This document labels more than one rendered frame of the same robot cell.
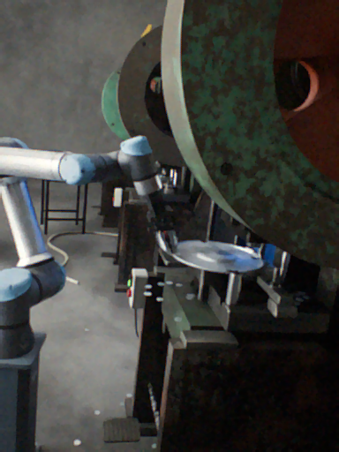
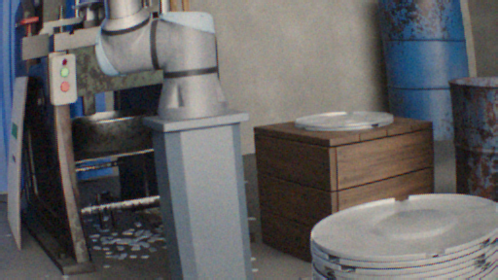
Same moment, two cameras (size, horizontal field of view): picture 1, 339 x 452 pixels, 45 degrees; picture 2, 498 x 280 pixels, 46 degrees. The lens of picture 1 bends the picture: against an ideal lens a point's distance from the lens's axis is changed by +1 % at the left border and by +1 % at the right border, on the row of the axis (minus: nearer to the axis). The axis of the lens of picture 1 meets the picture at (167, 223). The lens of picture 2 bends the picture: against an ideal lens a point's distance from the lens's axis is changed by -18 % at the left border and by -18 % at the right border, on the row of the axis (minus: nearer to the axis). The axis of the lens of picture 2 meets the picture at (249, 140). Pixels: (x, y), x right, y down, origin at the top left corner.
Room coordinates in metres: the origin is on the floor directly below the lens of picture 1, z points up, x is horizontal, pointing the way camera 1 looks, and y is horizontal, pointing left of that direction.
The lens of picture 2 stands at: (1.47, 1.89, 0.60)
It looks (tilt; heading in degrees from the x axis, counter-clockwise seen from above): 8 degrees down; 252
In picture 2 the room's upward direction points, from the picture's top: 5 degrees counter-clockwise
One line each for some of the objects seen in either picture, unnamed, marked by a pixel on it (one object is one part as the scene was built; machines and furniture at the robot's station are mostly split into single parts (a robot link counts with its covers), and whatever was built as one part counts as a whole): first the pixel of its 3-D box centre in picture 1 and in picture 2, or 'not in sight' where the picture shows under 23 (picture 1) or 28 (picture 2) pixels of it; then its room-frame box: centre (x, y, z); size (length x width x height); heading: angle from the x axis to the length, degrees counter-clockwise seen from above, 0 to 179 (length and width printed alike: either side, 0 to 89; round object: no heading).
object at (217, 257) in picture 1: (216, 255); (114, 0); (1.22, -0.17, 0.78); 0.29 x 0.29 x 0.01
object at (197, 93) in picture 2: (9, 330); (191, 91); (1.13, 0.44, 0.50); 0.15 x 0.15 x 0.10
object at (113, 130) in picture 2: not in sight; (108, 131); (1.25, -0.29, 0.36); 0.34 x 0.34 x 0.10
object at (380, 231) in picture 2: not in sight; (416, 223); (1.02, 1.17, 0.35); 0.29 x 0.29 x 0.01
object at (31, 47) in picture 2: (161, 267); (34, 64); (1.50, 0.00, 0.62); 0.10 x 0.06 x 0.20; 12
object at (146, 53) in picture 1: (212, 170); not in sight; (3.01, -0.29, 0.87); 1.53 x 0.99 x 1.74; 100
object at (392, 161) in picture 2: not in sight; (349, 185); (0.63, 0.15, 0.18); 0.40 x 0.38 x 0.35; 98
